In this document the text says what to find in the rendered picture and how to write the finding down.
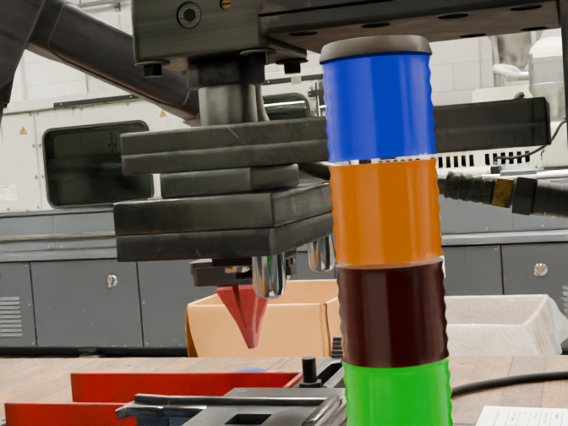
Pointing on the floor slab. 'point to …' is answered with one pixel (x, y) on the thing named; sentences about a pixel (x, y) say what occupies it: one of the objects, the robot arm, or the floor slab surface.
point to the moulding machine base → (37, 253)
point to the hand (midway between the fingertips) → (252, 340)
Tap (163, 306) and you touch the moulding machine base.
